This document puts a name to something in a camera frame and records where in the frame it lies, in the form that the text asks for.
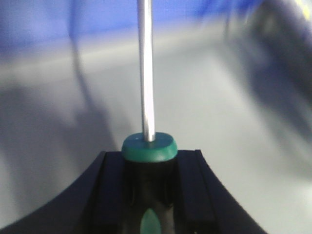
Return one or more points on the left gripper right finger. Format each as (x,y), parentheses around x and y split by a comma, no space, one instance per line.
(202,204)

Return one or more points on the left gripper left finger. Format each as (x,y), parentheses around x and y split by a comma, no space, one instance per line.
(92,204)

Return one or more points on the green black screwdriver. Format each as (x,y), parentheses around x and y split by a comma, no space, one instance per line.
(149,155)

